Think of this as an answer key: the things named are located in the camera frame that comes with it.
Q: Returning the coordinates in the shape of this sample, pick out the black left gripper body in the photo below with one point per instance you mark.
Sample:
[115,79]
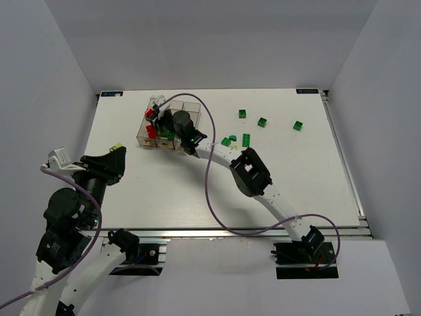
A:
[95,165]

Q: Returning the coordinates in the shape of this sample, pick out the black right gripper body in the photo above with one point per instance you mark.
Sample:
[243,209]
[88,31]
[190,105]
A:
[161,119]

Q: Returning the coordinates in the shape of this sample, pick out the lime small lego brick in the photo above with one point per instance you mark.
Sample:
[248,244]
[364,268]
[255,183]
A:
[116,146]

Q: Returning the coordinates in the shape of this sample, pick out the red rounded lego brick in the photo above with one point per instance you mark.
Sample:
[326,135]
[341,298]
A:
[151,131]

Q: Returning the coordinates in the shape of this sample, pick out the red lego bricks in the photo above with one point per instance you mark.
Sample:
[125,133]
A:
[149,112]

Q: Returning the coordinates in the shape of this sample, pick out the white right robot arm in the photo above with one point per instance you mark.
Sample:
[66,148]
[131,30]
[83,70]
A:
[250,174]

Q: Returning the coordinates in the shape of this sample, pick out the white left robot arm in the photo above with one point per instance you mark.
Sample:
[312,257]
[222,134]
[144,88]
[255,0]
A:
[73,223]

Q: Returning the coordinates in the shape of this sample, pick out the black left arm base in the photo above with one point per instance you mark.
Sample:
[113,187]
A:
[149,261]

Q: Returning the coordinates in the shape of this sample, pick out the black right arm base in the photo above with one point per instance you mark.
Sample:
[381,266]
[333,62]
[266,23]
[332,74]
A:
[293,263]

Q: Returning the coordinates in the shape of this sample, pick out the smoky clear middle container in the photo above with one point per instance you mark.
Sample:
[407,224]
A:
[164,140]

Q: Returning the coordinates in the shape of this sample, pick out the smoky clear left container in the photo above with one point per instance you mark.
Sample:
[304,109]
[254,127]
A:
[142,136]

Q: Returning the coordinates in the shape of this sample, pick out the green 2x2 lego brick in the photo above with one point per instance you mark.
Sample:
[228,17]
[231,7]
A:
[226,142]

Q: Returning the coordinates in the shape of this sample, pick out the green square lego brick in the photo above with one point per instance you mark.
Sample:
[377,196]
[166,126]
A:
[298,126]
[242,114]
[262,122]

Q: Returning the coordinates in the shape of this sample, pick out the blue table label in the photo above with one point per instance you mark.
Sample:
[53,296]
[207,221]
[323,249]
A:
[112,94]
[307,91]

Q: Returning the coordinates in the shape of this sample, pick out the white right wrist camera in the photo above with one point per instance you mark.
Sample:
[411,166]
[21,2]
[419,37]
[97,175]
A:
[160,105]

